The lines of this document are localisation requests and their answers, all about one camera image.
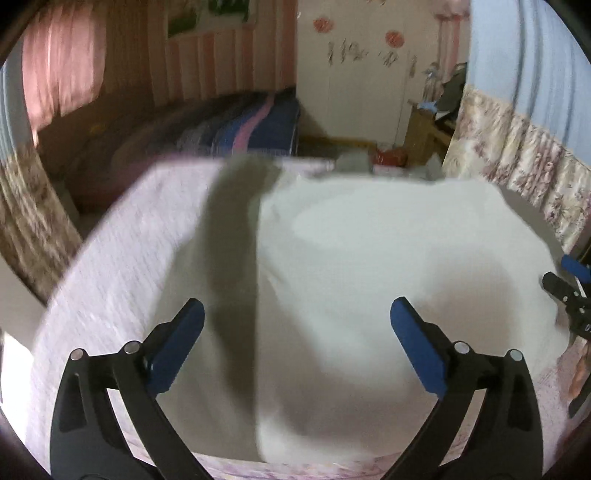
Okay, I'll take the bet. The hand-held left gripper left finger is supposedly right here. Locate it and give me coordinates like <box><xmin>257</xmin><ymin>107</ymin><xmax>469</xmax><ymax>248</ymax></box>
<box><xmin>50</xmin><ymin>298</ymin><xmax>206</xmax><ymax>480</ymax></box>

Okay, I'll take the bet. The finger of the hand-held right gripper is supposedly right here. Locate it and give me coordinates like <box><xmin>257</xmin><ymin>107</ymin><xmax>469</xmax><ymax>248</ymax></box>
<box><xmin>561</xmin><ymin>255</ymin><xmax>591</xmax><ymax>282</ymax></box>
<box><xmin>541</xmin><ymin>271</ymin><xmax>591</xmax><ymax>340</ymax></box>

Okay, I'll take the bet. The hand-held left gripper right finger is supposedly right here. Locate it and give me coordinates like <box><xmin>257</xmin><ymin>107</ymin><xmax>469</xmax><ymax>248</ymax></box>
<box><xmin>390</xmin><ymin>296</ymin><xmax>543</xmax><ymax>480</ymax></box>

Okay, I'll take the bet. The grey and cream hoodie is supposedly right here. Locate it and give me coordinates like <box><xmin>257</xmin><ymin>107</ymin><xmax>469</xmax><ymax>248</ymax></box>
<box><xmin>191</xmin><ymin>154</ymin><xmax>571</xmax><ymax>464</ymax></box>

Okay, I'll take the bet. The blue striped floral curtain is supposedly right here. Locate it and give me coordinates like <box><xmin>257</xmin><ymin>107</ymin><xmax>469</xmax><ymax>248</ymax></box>
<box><xmin>441</xmin><ymin>0</ymin><xmax>591</xmax><ymax>254</ymax></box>

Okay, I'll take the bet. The red bag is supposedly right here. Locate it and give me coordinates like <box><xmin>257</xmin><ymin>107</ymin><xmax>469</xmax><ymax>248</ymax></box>
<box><xmin>374</xmin><ymin>148</ymin><xmax>409</xmax><ymax>167</ymax></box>

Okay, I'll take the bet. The wooden cabinet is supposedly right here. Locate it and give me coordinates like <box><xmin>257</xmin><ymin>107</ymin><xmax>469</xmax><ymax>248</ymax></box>
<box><xmin>406</xmin><ymin>99</ymin><xmax>455</xmax><ymax>162</ymax></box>

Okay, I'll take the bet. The bed with striped blanket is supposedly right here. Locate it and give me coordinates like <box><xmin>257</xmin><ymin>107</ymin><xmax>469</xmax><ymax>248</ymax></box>
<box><xmin>65</xmin><ymin>88</ymin><xmax>303</xmax><ymax>208</ymax></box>

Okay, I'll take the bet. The dark bag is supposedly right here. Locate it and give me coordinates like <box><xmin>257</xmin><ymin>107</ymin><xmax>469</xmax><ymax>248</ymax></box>
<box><xmin>438</xmin><ymin>65</ymin><xmax>468</xmax><ymax>116</ymax></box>

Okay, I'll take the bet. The white wardrobe with flower stickers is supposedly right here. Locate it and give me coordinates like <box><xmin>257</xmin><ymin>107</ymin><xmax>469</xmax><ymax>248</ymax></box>
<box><xmin>295</xmin><ymin>0</ymin><xmax>469</xmax><ymax>148</ymax></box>

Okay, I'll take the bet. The pink curtain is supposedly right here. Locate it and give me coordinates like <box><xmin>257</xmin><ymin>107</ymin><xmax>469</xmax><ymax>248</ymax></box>
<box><xmin>21</xmin><ymin>7</ymin><xmax>109</xmax><ymax>134</ymax></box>

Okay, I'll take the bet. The wall poster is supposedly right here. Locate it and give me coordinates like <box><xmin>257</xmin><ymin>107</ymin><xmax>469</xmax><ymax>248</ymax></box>
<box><xmin>166</xmin><ymin>0</ymin><xmax>257</xmax><ymax>38</ymax></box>

